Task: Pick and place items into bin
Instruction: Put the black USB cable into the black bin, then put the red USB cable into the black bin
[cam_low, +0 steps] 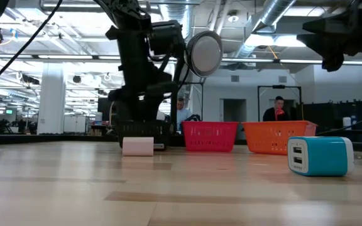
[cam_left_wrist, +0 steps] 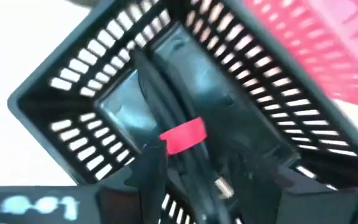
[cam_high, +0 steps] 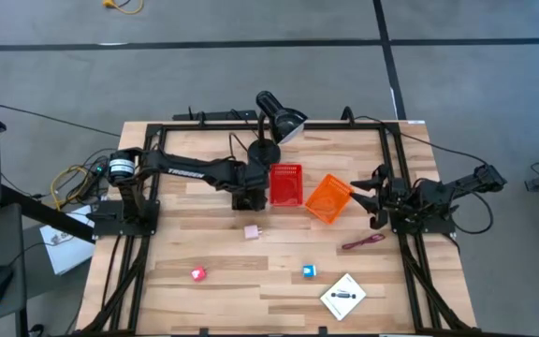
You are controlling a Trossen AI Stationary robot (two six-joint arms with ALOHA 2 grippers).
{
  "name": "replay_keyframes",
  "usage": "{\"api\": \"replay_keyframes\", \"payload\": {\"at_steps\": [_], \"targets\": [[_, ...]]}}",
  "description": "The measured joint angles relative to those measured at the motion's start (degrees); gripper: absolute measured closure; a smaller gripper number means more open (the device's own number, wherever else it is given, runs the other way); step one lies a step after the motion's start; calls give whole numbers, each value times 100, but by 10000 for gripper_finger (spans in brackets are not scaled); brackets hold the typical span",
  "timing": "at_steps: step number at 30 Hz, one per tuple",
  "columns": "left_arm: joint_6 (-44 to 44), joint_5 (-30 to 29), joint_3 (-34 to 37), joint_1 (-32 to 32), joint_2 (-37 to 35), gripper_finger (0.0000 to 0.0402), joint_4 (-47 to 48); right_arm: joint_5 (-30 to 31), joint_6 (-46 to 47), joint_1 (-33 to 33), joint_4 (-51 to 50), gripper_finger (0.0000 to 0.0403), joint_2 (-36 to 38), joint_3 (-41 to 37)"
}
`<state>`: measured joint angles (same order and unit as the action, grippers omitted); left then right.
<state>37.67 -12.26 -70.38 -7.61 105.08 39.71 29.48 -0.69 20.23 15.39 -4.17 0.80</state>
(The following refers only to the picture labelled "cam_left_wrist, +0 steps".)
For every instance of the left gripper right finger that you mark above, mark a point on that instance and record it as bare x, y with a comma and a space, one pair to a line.
315, 205

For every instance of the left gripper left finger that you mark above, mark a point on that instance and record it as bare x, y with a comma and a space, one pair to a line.
152, 186

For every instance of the black slotted plastic basket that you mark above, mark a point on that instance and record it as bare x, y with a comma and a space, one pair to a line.
259, 81

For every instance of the red slotted plastic basket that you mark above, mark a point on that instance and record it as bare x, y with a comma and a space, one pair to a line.
331, 40

